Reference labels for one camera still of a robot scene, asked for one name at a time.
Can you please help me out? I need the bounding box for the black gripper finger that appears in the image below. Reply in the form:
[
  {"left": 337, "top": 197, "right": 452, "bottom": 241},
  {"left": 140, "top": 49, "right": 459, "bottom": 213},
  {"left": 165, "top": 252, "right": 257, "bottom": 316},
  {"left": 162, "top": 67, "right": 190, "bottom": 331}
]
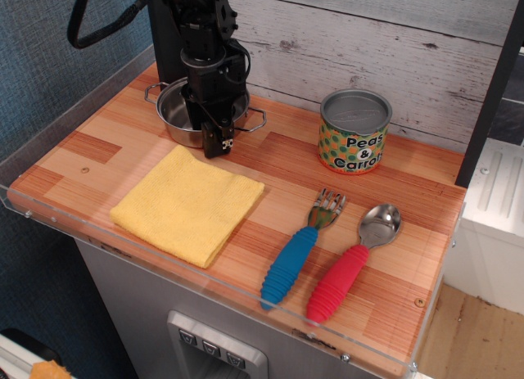
[
  {"left": 201, "top": 120, "right": 234, "bottom": 158},
  {"left": 185, "top": 98, "right": 210, "bottom": 130}
]

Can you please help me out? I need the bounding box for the black upright post right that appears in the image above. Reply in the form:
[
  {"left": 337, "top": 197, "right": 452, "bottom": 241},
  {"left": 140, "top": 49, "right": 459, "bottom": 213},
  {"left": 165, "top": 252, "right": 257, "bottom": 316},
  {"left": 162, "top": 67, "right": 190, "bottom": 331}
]
[{"left": 455, "top": 0, "right": 523, "bottom": 188}]

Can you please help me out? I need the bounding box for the black upright post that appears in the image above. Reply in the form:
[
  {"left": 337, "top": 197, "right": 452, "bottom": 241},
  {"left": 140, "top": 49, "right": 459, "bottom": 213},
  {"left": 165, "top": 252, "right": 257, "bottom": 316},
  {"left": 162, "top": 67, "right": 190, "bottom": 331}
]
[
  {"left": 148, "top": 0, "right": 186, "bottom": 83},
  {"left": 455, "top": 0, "right": 523, "bottom": 188}
]

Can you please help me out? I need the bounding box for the orange plush object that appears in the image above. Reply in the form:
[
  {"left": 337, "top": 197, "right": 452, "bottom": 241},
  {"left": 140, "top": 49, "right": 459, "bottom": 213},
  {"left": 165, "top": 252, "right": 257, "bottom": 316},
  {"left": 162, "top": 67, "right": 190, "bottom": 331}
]
[{"left": 29, "top": 360, "right": 72, "bottom": 379}]

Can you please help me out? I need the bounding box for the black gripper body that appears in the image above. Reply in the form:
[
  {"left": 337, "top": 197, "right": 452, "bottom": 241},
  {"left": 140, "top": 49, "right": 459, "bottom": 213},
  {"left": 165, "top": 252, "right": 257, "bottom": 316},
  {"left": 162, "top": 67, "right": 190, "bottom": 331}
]
[{"left": 183, "top": 61, "right": 249, "bottom": 126}]

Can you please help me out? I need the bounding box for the blue handled fork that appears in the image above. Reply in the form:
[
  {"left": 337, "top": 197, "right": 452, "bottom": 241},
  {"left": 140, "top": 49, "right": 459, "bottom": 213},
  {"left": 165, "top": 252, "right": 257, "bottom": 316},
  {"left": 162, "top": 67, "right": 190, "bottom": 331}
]
[{"left": 260, "top": 188, "right": 346, "bottom": 310}]

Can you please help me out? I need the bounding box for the small steel pot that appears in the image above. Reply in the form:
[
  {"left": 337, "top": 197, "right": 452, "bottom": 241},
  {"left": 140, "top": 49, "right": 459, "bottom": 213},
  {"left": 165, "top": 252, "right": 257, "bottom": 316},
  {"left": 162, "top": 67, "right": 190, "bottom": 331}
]
[{"left": 144, "top": 78, "right": 267, "bottom": 148}]

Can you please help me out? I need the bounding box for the yellow folded cloth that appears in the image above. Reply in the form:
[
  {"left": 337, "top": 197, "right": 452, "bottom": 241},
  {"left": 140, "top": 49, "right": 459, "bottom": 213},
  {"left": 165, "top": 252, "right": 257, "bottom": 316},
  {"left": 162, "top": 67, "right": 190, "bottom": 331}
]
[{"left": 110, "top": 146, "right": 264, "bottom": 268}]

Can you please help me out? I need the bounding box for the white toy sink unit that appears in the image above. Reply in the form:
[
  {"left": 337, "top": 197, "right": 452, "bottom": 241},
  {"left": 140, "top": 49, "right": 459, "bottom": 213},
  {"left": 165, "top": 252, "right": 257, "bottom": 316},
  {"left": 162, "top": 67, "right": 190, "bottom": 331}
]
[{"left": 444, "top": 138, "right": 523, "bottom": 314}]

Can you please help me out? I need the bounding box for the black upright post left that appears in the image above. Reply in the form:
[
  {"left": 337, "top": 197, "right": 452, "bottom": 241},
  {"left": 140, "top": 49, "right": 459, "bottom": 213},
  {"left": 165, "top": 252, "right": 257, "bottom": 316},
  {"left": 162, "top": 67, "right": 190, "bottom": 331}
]
[{"left": 148, "top": 0, "right": 186, "bottom": 83}]

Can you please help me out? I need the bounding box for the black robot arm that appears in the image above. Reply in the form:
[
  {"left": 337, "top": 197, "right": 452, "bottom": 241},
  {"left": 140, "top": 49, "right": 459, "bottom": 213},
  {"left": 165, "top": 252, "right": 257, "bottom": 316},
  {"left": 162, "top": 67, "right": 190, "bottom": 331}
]
[{"left": 156, "top": 0, "right": 251, "bottom": 158}]

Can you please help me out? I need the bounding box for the black braided cable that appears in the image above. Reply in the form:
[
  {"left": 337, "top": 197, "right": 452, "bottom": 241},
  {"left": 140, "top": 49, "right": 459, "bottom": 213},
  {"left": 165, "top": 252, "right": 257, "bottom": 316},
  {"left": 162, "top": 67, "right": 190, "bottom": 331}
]
[{"left": 66, "top": 0, "right": 156, "bottom": 50}]

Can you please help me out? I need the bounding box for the red handled spoon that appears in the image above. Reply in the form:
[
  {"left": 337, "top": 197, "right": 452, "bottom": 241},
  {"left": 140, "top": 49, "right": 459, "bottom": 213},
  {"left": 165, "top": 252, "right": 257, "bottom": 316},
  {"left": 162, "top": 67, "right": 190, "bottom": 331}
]
[{"left": 306, "top": 204, "right": 401, "bottom": 323}]

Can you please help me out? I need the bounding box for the grey toy fridge cabinet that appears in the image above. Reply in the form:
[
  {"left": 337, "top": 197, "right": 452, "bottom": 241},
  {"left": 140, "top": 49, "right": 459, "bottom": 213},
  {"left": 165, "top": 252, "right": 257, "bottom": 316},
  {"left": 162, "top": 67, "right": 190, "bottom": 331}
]
[{"left": 76, "top": 240, "right": 372, "bottom": 378}]

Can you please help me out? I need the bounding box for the silver dispenser button panel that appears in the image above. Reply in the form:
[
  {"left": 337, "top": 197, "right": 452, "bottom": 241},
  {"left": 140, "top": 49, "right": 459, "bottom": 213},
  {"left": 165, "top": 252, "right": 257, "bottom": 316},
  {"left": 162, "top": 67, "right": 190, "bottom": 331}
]
[{"left": 167, "top": 310, "right": 269, "bottom": 378}]

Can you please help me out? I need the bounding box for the peas and carrots tin can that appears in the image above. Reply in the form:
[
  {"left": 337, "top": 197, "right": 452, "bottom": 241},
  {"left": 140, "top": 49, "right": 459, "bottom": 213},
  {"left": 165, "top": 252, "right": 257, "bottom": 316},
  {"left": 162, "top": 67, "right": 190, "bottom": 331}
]
[{"left": 318, "top": 89, "right": 392, "bottom": 176}]

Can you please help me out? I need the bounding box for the clear acrylic table guard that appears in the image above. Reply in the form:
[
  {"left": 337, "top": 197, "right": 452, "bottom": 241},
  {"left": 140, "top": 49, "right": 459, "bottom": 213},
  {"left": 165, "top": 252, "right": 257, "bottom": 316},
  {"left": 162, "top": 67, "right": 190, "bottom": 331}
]
[{"left": 1, "top": 51, "right": 465, "bottom": 378}]

